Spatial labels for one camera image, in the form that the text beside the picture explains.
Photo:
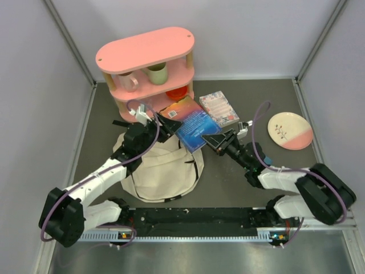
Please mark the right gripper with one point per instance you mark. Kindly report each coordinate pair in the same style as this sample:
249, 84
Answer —
217, 140

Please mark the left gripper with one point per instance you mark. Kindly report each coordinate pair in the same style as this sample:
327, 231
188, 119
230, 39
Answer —
169, 127

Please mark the blue orange book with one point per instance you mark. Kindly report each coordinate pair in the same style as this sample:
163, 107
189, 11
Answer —
195, 122

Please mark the floral white book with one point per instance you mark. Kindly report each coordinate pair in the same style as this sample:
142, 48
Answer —
219, 109

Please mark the cream canvas backpack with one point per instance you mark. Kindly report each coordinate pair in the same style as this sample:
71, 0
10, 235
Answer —
164, 172

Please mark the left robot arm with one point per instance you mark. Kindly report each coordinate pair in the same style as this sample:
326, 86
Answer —
68, 213

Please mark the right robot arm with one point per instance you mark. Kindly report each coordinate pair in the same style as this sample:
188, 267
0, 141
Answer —
316, 191

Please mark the orange bowl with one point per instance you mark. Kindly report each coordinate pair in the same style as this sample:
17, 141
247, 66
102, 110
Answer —
178, 93

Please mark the green mug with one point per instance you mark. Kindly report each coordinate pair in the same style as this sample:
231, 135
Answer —
157, 74

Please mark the pink three-tier shelf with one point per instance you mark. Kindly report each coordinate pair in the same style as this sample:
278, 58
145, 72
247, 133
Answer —
173, 45

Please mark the pink mug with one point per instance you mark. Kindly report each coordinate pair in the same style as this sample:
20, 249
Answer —
128, 81

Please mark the cream and pink plate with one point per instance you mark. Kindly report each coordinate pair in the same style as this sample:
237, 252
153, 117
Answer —
290, 131

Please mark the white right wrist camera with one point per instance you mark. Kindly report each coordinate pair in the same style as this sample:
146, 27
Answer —
243, 129

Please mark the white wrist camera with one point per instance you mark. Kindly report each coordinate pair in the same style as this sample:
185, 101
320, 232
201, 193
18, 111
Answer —
140, 114
243, 129

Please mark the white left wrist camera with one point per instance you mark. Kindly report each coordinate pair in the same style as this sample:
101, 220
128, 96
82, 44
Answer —
140, 114

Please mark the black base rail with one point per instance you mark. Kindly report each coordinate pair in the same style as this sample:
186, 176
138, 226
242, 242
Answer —
202, 222

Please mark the grey cable duct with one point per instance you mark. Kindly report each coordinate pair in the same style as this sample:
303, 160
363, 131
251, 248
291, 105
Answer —
115, 236

